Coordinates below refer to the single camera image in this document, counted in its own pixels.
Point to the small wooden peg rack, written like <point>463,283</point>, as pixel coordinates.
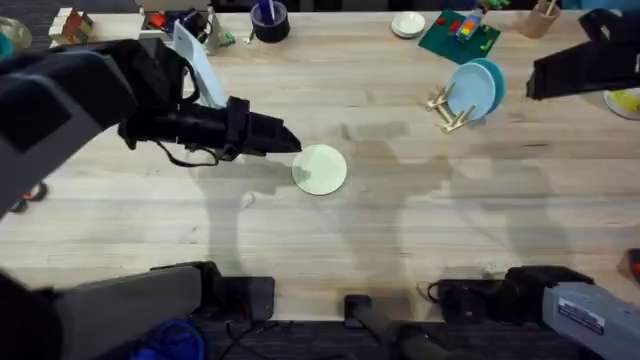
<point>447,116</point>

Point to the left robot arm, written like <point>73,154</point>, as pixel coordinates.
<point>55,105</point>

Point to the small white plate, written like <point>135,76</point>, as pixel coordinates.
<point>408,24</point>

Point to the heap of tools and parts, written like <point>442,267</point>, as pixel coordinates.
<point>187,22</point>

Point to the box of wooden blocks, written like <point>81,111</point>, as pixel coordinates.
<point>71,26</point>

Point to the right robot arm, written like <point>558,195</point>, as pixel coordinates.
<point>585,312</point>

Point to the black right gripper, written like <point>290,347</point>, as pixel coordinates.
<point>617,65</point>

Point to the green board with toy blocks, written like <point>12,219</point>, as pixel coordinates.
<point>457,40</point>

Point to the pale green plate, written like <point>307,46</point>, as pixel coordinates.
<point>320,170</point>

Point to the clear glass bowl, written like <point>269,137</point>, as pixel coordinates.
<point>14,32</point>

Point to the white plate with yellow item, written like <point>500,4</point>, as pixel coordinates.
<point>625,102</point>

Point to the light blue plate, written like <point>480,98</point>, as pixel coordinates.
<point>470,90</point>

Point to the red and black tool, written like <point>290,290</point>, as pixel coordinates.
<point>632,264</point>

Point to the blue cloth bundle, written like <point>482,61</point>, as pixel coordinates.
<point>170,342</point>

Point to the red and black scissors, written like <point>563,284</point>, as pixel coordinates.
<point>31,195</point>

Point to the tan cup with sticks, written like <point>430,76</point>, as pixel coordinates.
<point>537,21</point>

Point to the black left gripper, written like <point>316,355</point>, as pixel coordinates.
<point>200,127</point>

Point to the teal plate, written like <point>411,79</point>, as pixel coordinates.
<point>498,80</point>

